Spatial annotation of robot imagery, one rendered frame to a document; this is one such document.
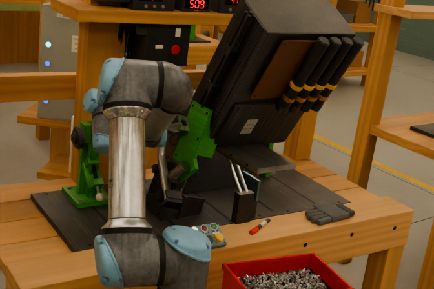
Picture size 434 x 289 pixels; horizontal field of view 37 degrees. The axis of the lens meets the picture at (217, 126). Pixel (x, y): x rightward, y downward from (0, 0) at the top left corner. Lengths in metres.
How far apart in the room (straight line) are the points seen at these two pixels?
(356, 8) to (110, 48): 6.54
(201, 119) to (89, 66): 0.44
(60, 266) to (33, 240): 0.20
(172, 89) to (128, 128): 0.14
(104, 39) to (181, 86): 0.74
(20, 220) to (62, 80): 0.51
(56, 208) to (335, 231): 0.95
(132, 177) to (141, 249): 0.17
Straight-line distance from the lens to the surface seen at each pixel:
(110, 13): 2.11
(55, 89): 2.33
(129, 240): 1.46
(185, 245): 1.47
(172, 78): 1.55
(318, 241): 2.27
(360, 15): 8.66
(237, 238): 2.09
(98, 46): 2.25
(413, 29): 12.52
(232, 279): 1.84
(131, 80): 1.53
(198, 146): 2.09
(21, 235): 2.06
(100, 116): 1.93
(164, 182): 2.16
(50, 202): 2.22
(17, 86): 2.29
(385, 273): 2.64
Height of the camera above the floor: 1.84
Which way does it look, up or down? 17 degrees down
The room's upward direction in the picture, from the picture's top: 7 degrees clockwise
